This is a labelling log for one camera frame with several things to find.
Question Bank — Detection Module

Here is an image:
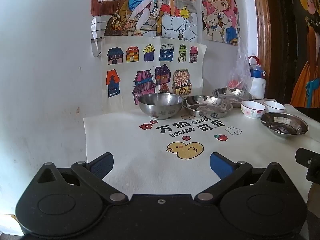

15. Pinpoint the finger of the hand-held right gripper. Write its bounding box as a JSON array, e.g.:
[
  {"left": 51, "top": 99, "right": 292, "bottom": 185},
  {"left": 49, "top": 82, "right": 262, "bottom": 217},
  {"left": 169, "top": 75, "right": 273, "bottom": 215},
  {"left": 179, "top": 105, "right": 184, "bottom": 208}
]
[{"left": 296, "top": 148, "right": 320, "bottom": 167}]

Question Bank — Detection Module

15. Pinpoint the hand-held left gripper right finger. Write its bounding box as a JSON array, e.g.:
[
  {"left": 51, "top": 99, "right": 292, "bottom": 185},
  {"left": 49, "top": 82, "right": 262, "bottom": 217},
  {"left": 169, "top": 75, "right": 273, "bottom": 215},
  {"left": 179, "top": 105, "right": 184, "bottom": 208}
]
[{"left": 195, "top": 152, "right": 285, "bottom": 203}]

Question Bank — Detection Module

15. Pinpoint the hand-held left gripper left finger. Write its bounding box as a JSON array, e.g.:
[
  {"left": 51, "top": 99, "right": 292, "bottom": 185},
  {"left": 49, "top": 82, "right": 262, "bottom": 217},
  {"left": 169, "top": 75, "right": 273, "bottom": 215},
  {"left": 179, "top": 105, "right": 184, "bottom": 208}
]
[{"left": 37, "top": 152, "right": 129, "bottom": 204}]

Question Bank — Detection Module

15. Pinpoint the steel plate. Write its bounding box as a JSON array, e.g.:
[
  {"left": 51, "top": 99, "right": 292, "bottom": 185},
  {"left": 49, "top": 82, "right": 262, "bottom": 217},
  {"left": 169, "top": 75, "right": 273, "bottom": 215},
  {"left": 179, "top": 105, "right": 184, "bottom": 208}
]
[
  {"left": 260, "top": 112, "right": 309, "bottom": 136},
  {"left": 212, "top": 88, "right": 253, "bottom": 105},
  {"left": 183, "top": 104, "right": 230, "bottom": 119},
  {"left": 184, "top": 95, "right": 233, "bottom": 113}
]

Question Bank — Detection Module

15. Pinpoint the white bowl red rim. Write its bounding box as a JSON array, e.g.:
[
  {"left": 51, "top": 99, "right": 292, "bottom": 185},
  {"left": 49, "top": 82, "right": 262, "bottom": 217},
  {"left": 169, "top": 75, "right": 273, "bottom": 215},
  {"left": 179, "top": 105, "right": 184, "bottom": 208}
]
[
  {"left": 263, "top": 100, "right": 286, "bottom": 113},
  {"left": 240, "top": 100, "right": 266, "bottom": 119}
]

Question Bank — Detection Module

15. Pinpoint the deep steel bowl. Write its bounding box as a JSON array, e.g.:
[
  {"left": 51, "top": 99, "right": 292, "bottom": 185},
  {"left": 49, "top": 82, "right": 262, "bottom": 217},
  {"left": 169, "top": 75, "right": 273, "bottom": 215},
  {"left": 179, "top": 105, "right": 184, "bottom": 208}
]
[{"left": 138, "top": 93, "right": 185, "bottom": 120}]

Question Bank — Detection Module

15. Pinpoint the white printed table mat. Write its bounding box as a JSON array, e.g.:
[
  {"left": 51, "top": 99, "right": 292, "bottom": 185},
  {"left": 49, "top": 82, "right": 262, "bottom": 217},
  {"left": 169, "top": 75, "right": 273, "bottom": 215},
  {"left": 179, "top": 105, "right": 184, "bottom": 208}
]
[{"left": 83, "top": 104, "right": 320, "bottom": 202}]

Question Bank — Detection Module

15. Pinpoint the orange dress figure painting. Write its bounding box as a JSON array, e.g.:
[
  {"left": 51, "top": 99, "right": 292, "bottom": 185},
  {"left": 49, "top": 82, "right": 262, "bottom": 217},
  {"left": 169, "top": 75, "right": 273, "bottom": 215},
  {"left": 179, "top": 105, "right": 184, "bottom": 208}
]
[{"left": 290, "top": 0, "right": 320, "bottom": 108}]

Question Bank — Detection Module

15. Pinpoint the white bottle blue lid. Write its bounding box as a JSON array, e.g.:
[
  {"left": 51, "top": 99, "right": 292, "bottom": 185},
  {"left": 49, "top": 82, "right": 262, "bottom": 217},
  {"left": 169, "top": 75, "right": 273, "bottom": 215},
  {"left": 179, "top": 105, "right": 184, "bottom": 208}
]
[{"left": 248, "top": 56, "right": 266, "bottom": 100}]

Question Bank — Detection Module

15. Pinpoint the clear plastic bag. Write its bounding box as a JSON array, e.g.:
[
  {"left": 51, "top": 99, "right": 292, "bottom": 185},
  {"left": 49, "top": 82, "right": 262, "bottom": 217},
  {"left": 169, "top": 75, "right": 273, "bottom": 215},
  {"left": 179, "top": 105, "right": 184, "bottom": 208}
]
[{"left": 227, "top": 37, "right": 252, "bottom": 97}]

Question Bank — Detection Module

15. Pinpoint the colourful houses drawing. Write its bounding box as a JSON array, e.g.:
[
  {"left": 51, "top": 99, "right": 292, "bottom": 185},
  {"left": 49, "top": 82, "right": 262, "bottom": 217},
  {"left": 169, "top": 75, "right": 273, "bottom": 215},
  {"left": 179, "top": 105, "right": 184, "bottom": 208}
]
[{"left": 101, "top": 36, "right": 207, "bottom": 105}]

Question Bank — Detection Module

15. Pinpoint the dark door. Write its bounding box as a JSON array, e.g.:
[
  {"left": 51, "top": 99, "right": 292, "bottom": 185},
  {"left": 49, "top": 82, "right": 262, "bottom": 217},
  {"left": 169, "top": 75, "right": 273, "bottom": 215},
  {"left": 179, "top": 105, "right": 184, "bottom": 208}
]
[{"left": 265, "top": 0, "right": 320, "bottom": 108}]

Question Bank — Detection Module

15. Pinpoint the cartoon child bear drawing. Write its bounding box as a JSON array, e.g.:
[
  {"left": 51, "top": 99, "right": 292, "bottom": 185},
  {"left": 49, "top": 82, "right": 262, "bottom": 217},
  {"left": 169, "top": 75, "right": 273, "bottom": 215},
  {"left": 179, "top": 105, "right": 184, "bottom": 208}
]
[{"left": 201, "top": 0, "right": 239, "bottom": 47}]

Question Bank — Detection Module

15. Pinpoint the seated figure fan drawing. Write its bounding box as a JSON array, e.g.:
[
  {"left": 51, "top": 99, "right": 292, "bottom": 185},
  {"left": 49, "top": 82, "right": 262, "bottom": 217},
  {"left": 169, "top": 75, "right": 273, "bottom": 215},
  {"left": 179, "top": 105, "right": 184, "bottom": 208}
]
[{"left": 90, "top": 0, "right": 200, "bottom": 58}]

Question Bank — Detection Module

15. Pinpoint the wooden door frame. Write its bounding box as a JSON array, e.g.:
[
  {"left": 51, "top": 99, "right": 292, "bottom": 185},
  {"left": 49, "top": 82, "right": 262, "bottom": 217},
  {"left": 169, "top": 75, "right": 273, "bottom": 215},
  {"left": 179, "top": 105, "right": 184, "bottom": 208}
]
[{"left": 251, "top": 0, "right": 272, "bottom": 78}]

